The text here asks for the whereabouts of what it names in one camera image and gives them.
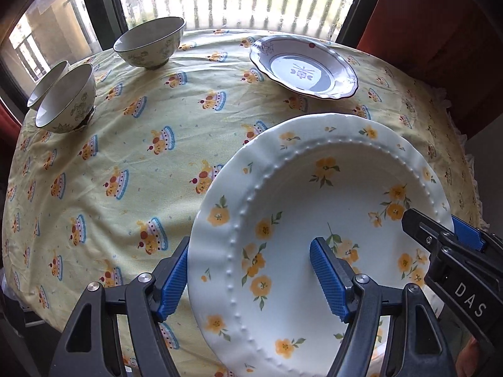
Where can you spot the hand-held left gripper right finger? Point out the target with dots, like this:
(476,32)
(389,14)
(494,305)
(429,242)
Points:
(328,279)

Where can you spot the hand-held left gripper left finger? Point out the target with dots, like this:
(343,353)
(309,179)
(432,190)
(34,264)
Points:
(173,279)

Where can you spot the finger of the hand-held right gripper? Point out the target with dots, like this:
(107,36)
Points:
(467,231)
(420,227)

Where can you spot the white plate with yellow flowers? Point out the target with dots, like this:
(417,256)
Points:
(298,188)

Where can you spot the large white patterned bowl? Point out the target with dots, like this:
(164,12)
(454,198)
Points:
(151,47)

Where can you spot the yellow printed tablecloth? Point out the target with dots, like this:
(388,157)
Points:
(129,165)

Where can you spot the white plate with purple pattern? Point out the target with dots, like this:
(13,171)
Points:
(302,66)

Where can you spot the red curtain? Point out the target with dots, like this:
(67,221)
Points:
(10,119)
(432,27)

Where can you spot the small white patterned bowl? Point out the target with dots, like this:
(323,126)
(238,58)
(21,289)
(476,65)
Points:
(63,98)
(43,86)

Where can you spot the balcony railing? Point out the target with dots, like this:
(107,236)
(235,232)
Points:
(235,0)

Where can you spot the dark window frame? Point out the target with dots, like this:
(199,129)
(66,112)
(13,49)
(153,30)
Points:
(114,4)

